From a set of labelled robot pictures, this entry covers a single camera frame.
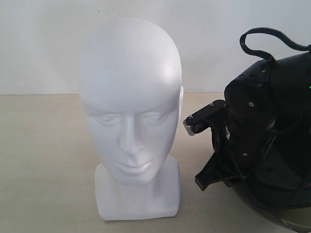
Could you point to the black helmet with tinted visor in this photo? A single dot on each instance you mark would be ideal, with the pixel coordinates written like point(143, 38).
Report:
point(272, 169)

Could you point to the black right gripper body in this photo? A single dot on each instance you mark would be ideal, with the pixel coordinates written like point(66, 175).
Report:
point(252, 114)

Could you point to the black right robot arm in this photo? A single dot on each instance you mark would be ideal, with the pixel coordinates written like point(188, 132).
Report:
point(289, 80)

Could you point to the white mannequin head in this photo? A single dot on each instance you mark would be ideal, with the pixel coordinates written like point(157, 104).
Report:
point(132, 94)

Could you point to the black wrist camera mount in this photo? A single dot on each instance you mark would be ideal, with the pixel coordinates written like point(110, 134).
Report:
point(211, 116)

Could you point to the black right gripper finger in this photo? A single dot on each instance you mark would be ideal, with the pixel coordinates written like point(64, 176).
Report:
point(219, 167)

